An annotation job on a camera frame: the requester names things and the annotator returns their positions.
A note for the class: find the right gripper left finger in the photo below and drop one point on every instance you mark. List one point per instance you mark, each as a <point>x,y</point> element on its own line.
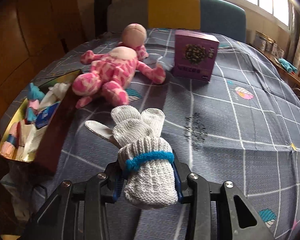
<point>115,182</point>

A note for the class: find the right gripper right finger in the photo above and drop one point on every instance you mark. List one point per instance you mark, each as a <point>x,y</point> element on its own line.
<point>181,172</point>

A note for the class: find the white knit gloves blue band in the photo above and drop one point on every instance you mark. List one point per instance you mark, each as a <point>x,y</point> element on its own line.
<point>144,157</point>

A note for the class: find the clear plastic bag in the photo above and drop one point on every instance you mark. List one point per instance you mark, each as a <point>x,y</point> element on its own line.
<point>55,94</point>

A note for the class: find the blue plush toy pink dress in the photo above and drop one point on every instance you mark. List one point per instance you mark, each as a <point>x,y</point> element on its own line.
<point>34,97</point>

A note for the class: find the blue Tempo tissue pack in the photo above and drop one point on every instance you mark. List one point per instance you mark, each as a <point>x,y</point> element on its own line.
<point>45,115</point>

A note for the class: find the cream cloth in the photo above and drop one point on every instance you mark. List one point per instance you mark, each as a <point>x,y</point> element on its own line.
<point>29,141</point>

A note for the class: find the pink fuzzy sock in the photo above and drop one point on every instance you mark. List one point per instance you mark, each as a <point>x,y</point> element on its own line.
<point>10,145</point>

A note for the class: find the grey patterned bedspread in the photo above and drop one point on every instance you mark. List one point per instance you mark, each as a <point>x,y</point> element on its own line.
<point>244,126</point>

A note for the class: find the gold storage box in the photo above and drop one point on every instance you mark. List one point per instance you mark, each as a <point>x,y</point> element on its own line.
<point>49,150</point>

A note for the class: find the pink giraffe plush toy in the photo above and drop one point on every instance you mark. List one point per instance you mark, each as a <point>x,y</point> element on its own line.
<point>112,72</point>

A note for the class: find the purple cardboard box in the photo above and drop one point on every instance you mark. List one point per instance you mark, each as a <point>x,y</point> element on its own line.
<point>194,54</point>

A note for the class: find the wooden sideboard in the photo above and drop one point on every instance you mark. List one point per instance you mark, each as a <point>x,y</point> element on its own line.
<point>291,79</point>

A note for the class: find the teal toy on sideboard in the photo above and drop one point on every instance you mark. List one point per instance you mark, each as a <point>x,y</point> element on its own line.
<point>287,66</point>

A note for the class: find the metal tins on sideboard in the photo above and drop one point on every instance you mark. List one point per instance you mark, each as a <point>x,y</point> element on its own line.
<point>266,44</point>

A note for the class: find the multicolour sofa chair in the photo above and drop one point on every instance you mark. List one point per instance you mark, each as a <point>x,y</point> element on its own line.
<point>208,16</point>

